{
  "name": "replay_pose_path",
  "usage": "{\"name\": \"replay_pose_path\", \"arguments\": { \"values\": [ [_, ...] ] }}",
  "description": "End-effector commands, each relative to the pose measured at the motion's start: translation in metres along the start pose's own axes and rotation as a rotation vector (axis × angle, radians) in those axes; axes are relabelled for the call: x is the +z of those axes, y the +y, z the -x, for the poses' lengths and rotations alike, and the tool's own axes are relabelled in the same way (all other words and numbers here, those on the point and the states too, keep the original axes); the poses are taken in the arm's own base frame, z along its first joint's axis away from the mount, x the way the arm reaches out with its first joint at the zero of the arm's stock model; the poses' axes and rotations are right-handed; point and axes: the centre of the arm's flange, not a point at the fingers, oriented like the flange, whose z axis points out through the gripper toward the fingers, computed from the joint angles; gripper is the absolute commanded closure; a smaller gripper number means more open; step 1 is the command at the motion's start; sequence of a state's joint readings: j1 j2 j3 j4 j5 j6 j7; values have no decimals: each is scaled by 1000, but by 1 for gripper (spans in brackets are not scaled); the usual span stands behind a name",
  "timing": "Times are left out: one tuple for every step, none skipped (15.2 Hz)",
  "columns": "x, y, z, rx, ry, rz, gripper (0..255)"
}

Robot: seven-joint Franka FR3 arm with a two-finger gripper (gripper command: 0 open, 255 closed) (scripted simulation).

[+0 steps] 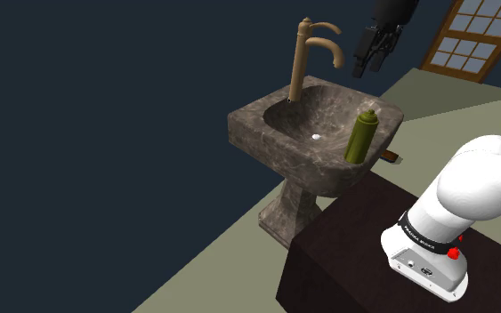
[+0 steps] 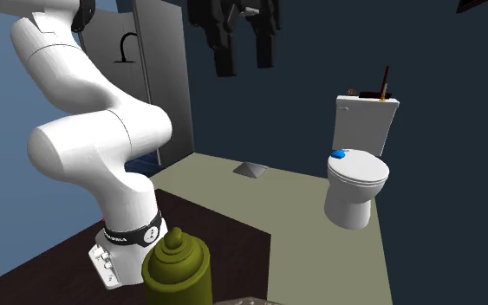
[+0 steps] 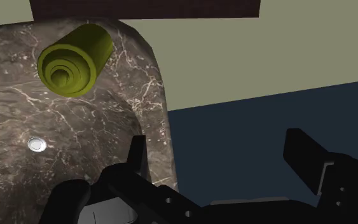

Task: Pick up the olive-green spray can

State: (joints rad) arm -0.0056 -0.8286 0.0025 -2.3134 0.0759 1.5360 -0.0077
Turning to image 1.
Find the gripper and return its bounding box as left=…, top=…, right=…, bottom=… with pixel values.
left=352, top=0, right=421, bottom=79

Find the tan curved faucet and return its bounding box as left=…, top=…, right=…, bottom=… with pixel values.
left=287, top=16, right=346, bottom=105

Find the olive green spray bottle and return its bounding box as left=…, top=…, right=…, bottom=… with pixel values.
left=343, top=108, right=381, bottom=165

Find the small brown flat block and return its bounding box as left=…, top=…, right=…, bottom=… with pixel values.
left=379, top=148, right=401, bottom=165

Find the brown door with glass panes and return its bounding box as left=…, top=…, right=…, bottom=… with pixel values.
left=418, top=0, right=501, bottom=84

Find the dark brown robot stand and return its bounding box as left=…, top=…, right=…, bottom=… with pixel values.
left=275, top=170, right=501, bottom=313

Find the grey marble pedestal sink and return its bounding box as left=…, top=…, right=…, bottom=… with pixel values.
left=226, top=75, right=406, bottom=251

